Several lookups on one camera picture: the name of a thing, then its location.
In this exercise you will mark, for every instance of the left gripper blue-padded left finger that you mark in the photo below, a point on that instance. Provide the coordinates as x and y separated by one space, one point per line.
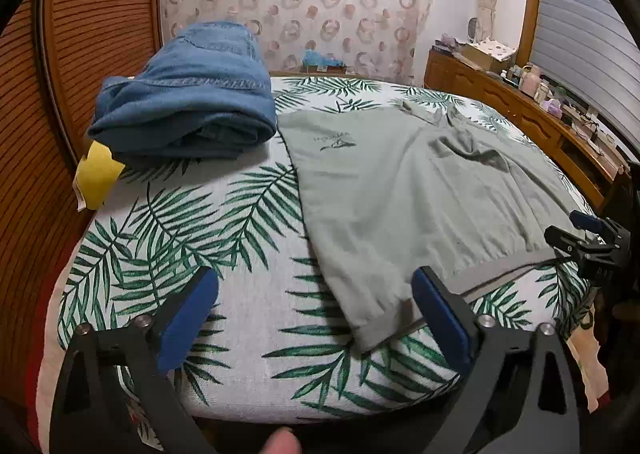
89 413

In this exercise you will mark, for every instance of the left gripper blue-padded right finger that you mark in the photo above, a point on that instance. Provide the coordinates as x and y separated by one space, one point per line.
518 390

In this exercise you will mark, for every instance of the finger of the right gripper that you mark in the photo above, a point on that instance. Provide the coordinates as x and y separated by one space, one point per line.
587 222
564 242

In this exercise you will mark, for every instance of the grey-green pants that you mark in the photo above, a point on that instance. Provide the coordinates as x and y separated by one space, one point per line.
389 190

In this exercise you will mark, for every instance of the person's left hand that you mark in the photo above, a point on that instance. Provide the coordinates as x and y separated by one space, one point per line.
282 441

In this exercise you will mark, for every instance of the wooden sideboard cabinet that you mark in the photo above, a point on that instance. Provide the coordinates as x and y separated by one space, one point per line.
608 193

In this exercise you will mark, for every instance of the purple container on sideboard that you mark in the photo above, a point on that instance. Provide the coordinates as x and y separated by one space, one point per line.
553 107

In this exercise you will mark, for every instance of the pink thermos jug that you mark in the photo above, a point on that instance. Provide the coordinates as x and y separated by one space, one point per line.
530 80

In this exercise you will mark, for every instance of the grey window blind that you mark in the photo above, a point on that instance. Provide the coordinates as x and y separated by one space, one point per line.
585 46

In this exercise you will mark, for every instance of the palm leaf bed sheet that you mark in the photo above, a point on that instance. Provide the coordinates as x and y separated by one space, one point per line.
275 347

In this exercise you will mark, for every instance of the cardboard box on sideboard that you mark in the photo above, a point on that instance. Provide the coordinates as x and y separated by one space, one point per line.
489 55

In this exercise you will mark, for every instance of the yellow plush toy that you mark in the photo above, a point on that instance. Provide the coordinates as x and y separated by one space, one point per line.
95 176

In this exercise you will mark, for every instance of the blue item behind bed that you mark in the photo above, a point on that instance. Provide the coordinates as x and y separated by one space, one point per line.
315 62

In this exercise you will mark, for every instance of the folded blue jeans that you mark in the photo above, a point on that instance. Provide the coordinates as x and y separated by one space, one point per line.
206 94

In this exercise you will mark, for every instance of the brown louvered wardrobe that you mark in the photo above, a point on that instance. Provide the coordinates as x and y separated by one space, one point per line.
55 54

